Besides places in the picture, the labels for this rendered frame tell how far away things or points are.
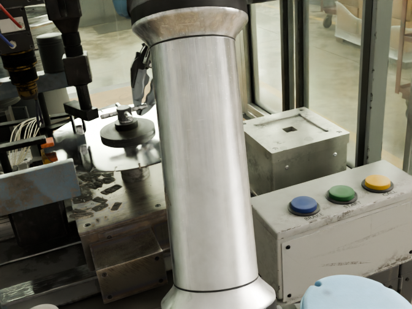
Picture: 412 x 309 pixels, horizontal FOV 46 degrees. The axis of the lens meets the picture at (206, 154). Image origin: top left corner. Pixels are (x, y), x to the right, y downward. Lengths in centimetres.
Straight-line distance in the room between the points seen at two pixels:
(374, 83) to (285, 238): 34
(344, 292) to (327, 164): 54
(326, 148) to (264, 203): 26
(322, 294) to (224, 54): 25
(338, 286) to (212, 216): 16
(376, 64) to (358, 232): 30
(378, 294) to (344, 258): 31
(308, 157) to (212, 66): 58
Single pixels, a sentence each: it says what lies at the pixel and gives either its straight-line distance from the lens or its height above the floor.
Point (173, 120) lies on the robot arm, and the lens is 45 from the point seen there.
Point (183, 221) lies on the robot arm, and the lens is 45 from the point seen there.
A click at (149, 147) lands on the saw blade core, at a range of 90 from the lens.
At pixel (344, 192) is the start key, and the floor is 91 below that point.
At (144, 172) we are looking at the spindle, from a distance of 100.
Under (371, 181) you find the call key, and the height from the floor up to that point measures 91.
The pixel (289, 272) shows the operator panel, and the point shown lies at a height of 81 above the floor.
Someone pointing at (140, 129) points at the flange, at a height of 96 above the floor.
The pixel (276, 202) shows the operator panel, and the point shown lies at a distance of 79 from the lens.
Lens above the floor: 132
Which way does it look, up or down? 26 degrees down
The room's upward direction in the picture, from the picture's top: 6 degrees counter-clockwise
